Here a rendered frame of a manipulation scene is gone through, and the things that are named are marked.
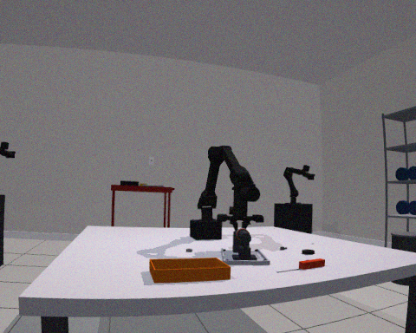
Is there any orange-brown open tray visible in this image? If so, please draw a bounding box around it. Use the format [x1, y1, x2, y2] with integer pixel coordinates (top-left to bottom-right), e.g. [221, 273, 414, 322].
[149, 258, 231, 284]

